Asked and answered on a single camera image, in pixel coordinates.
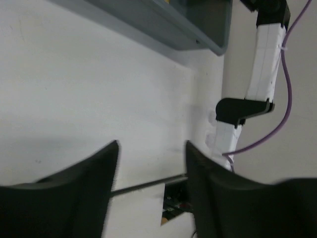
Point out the grey plastic bin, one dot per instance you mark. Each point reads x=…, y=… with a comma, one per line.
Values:
x=180, y=24

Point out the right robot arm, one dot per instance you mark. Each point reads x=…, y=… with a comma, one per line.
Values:
x=231, y=113

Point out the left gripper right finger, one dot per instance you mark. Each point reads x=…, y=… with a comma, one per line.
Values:
x=227, y=205

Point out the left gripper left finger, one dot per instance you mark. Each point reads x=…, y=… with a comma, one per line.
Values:
x=71, y=203

